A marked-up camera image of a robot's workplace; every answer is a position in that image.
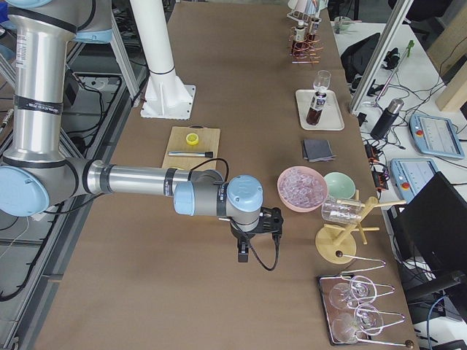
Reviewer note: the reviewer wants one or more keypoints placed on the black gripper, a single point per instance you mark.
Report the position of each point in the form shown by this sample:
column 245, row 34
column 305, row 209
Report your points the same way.
column 241, row 238

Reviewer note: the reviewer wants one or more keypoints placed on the tea bottle taken out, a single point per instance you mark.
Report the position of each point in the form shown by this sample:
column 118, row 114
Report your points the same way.
column 316, row 107

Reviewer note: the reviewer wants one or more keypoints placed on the copper wire bottle basket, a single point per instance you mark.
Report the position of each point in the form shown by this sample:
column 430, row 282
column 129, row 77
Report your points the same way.
column 310, row 53

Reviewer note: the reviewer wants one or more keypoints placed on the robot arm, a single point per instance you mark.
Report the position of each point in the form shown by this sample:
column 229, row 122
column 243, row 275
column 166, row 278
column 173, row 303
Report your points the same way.
column 35, row 175

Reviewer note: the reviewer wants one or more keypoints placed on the pink bowl with ice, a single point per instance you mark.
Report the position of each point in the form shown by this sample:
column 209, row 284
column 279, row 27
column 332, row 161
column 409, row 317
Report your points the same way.
column 302, row 188

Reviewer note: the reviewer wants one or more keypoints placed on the wooden glass drying rack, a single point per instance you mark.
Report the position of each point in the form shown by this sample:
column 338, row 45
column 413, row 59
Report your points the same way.
column 335, row 242

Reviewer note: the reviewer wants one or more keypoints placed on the steel muddler black tip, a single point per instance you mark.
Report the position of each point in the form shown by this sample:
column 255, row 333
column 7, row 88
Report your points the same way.
column 208, row 154

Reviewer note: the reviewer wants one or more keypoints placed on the clear glass on rack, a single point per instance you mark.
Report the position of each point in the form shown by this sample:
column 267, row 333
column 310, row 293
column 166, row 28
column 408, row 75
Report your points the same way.
column 341, row 211

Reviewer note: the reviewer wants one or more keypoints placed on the bamboo cutting board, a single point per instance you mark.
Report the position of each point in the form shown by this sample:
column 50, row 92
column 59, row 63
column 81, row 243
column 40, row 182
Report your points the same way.
column 208, row 141

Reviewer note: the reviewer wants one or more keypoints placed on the wine glass lying upper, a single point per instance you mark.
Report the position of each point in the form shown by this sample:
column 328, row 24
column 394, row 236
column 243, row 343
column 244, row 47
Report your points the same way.
column 350, row 293

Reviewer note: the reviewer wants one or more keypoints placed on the wine glass lying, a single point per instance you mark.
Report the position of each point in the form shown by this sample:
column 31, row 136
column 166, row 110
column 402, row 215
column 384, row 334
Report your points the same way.
column 364, row 322
column 350, row 293

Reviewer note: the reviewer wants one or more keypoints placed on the green bowl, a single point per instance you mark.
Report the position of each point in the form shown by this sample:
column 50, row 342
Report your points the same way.
column 340, row 185

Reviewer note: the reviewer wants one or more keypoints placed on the half lemon slice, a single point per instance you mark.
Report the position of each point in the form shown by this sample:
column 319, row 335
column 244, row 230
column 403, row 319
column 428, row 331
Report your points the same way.
column 192, row 139

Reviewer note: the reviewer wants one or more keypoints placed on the grey folded cloth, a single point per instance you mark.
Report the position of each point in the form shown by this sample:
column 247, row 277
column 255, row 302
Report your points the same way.
column 315, row 150

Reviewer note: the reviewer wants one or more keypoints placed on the black mirror tray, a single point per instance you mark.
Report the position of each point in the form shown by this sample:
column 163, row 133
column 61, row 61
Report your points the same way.
column 350, row 312

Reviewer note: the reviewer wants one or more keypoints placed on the wine glass lying lower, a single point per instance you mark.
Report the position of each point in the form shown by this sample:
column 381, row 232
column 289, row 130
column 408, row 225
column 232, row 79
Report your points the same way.
column 364, row 322

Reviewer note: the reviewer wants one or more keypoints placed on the cream rabbit tray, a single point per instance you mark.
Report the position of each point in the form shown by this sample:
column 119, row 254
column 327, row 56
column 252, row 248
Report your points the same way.
column 330, row 119

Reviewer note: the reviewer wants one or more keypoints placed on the black thermos bottle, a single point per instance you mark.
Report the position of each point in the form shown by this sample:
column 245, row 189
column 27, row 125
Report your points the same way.
column 386, row 119

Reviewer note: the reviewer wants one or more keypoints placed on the blue teach pendant near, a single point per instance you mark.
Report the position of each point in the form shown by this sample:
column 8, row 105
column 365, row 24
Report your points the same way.
column 410, row 175

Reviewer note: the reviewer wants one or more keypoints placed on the blue teach pendant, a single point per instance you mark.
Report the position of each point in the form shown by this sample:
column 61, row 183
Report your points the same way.
column 410, row 175
column 435, row 136

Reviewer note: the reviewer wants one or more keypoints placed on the clear wine glass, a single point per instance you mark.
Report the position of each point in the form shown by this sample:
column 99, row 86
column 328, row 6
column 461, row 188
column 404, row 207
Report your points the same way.
column 322, row 81

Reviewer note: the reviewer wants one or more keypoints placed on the black monitor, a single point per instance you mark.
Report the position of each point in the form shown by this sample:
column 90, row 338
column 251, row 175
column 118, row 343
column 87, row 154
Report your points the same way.
column 435, row 222

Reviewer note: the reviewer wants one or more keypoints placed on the blue teach pendant far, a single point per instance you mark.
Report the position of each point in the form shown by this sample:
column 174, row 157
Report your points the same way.
column 435, row 136

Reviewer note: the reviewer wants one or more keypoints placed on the white cup rack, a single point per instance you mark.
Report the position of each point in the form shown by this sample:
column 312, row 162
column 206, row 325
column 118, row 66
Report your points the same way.
column 305, row 9

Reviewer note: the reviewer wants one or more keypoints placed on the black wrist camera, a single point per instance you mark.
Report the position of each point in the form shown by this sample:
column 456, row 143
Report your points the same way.
column 270, row 220

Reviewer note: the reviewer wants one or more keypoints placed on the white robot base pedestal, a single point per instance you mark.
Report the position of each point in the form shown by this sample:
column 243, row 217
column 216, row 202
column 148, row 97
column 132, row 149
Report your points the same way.
column 166, row 96

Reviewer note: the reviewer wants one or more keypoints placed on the tea bottle near pedestal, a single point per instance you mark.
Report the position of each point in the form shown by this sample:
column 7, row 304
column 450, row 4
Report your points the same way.
column 299, row 32

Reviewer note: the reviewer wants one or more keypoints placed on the tea bottle by handle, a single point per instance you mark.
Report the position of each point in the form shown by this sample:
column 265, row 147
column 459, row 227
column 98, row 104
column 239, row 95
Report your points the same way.
column 313, row 27

